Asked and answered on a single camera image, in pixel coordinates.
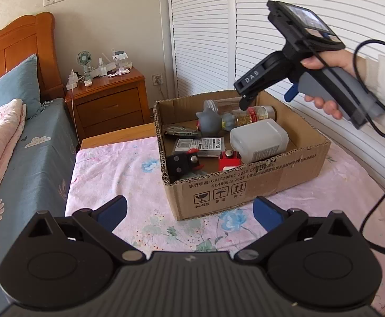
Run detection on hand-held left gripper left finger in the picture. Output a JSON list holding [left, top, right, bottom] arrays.
[[27, 195, 145, 263]]

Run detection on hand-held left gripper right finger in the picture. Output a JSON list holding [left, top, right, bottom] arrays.
[[232, 196, 351, 263]]

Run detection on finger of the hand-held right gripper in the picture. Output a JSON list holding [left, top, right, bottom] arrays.
[[239, 93, 258, 112]]

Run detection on seasoning bottle with red label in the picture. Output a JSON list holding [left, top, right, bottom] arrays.
[[234, 105, 277, 128]]

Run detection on cardboard box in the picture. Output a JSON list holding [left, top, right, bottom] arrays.
[[153, 90, 332, 221]]

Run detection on grey cat toy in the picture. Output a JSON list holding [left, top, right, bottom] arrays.
[[196, 101, 225, 138]]

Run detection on small red box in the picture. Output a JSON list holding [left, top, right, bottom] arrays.
[[218, 150, 243, 173]]

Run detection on small white box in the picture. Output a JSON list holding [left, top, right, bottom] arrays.
[[173, 137, 225, 158]]

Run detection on black toy with red knobs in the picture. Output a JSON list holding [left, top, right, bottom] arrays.
[[165, 148, 204, 183]]

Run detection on person's right hand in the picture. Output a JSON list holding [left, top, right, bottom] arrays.
[[302, 48, 369, 121]]

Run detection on clear plastic cup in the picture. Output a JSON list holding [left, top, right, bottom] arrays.
[[203, 98, 246, 115]]

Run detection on white plastic jar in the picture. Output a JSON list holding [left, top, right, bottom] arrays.
[[230, 119, 290, 164]]

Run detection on pink floral tablecloth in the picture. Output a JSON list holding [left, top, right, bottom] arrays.
[[64, 135, 385, 315]]

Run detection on grey metal tool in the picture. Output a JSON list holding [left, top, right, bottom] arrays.
[[164, 125, 202, 140]]

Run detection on white louvered closet doors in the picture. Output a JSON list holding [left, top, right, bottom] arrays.
[[166, 0, 385, 199]]

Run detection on blue bed sheet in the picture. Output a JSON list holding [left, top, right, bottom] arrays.
[[0, 97, 81, 304]]

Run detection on wooden nightstand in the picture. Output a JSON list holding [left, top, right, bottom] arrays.
[[65, 67, 151, 139]]

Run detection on white phone stand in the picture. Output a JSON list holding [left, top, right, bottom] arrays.
[[111, 49, 129, 70]]

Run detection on small green desk fan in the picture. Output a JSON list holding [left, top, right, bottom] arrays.
[[77, 50, 93, 73]]

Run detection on large blue pillow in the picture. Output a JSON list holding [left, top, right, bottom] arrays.
[[0, 54, 45, 120]]

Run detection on wooden headboard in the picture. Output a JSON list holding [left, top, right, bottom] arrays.
[[0, 11, 66, 101]]

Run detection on white power cable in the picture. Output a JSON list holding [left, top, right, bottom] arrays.
[[67, 89, 81, 146]]

